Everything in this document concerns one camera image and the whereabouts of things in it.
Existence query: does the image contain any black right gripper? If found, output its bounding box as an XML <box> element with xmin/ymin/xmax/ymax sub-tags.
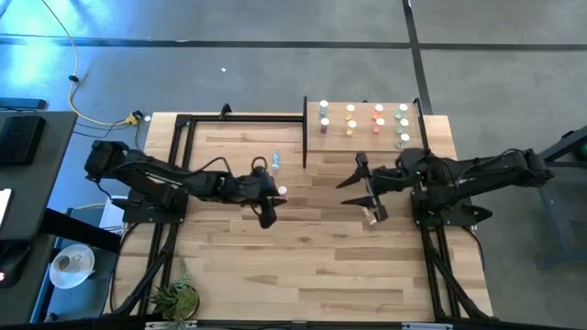
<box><xmin>336</xmin><ymin>152</ymin><xmax>412</xmax><ymax>222</ymax></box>

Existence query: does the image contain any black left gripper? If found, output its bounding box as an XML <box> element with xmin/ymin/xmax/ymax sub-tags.
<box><xmin>231</xmin><ymin>164</ymin><xmax>289</xmax><ymax>230</ymax></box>

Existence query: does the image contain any green potted plant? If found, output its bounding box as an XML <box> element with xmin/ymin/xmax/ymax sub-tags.
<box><xmin>149</xmin><ymin>258</ymin><xmax>202</xmax><ymax>330</ymax></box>

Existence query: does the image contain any white paper sheet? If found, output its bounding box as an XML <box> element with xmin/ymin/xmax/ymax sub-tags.
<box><xmin>98</xmin><ymin>195</ymin><xmax>127</xmax><ymax>233</ymax></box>

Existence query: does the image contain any grey metal stand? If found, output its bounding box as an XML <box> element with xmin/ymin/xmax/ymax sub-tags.
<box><xmin>534</xmin><ymin>126</ymin><xmax>587</xmax><ymax>267</ymax></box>

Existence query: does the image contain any black side desk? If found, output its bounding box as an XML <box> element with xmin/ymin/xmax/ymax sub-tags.
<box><xmin>0</xmin><ymin>111</ymin><xmax>123</xmax><ymax>326</ymax></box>

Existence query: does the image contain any black box device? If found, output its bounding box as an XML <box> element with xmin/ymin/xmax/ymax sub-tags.
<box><xmin>0</xmin><ymin>115</ymin><xmax>47</xmax><ymax>167</ymax></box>

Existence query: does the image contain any black device with light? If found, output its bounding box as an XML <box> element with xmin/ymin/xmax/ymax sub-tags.
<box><xmin>0</xmin><ymin>242</ymin><xmax>31</xmax><ymax>289</ymax></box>

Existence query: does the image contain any wooden shelf black metal frame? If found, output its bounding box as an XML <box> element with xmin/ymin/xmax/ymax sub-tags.
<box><xmin>302</xmin><ymin>94</ymin><xmax>430</xmax><ymax>170</ymax></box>

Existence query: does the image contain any black metal rig frame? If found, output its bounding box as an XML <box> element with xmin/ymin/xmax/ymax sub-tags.
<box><xmin>103</xmin><ymin>96</ymin><xmax>496</xmax><ymax>330</ymax></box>

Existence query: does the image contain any silver mounting bracket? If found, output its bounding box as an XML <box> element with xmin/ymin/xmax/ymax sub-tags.
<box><xmin>145</xmin><ymin>320</ymin><xmax>198</xmax><ymax>330</ymax></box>
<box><xmin>402</xmin><ymin>322</ymin><xmax>453</xmax><ymax>330</ymax></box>

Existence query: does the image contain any yellow cable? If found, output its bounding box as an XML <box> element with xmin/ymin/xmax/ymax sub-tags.
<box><xmin>39</xmin><ymin>0</ymin><xmax>138</xmax><ymax>127</ymax></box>

